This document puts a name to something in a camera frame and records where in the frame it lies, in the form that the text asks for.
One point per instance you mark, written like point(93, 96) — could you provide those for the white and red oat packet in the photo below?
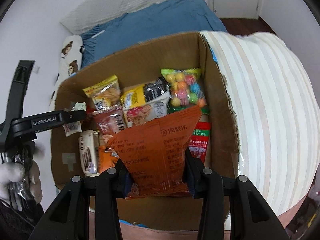
point(140, 113)

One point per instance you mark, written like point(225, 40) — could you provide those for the large orange snack packet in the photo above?
point(155, 150)

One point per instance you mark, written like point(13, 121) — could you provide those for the striped white beige pillow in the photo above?
point(270, 117)

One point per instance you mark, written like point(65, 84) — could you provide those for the small white snack packet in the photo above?
point(79, 106)
point(72, 128)

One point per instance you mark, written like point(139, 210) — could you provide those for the brown cardboard box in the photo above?
point(155, 212)

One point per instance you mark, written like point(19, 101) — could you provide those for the person's left hand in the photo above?
point(11, 175)

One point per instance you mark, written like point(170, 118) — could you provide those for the colourful snack packet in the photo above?
point(132, 223)

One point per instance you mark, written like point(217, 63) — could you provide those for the bear print pillow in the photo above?
point(71, 55)

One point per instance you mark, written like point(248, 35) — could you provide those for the pink snack packet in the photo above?
point(110, 122)

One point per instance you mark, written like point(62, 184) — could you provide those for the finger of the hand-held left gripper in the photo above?
point(75, 116)
point(18, 92)

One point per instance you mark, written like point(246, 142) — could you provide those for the small orange snack packet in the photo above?
point(106, 160)

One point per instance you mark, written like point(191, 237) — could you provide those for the yellow round cookie packet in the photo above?
point(105, 92)

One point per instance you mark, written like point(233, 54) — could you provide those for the white sandwich cookie packet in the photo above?
point(87, 152)

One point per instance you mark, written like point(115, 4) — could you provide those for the pink bed sheet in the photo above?
point(162, 235)

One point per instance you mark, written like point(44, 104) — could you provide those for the red and green snack packet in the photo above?
point(200, 140)

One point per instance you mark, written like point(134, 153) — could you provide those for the person's left forearm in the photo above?
point(15, 225)

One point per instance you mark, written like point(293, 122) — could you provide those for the blue blanket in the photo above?
point(150, 22)

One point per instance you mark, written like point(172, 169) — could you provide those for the colourful candy ball bag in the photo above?
point(185, 90)

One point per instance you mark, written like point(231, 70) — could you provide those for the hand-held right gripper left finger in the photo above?
point(127, 185)

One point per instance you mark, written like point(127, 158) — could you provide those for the yellow and black snack bag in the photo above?
point(135, 96)

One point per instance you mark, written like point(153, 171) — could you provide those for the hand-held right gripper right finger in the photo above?
point(193, 182)

